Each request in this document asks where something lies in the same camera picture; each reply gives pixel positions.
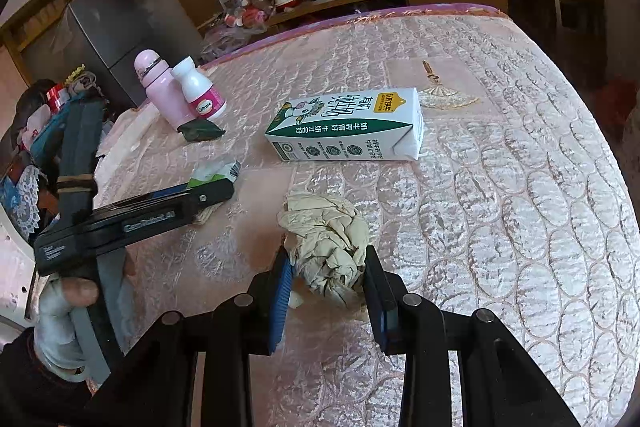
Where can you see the gloved left hand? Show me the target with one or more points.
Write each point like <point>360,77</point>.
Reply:
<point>63,339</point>

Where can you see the grey refrigerator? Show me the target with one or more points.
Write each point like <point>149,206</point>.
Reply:
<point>106,36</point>

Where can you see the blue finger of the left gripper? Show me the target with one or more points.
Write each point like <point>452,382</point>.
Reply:
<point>210,194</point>
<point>169,192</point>

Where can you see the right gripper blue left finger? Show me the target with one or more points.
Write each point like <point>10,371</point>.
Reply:
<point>279,292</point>

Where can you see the dark crumpled snack wrapper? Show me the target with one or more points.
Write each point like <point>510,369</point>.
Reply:
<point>200,130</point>

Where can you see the green white tissue pack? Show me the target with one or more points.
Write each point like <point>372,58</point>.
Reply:
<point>213,171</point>

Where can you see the pink quilted mattress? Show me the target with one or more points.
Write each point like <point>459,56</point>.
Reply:
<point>515,203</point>

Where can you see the beige paper ball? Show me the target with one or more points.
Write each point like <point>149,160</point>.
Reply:
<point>327,240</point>

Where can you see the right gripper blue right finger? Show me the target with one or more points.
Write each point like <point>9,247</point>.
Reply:
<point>381,304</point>

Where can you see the green white milk carton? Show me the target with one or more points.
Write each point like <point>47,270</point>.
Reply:
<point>373,125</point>

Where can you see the pink thermos bottle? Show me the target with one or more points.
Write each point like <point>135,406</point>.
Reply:
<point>162,89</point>

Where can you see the white pill bottle pink label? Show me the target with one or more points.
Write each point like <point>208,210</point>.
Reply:
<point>198,90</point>

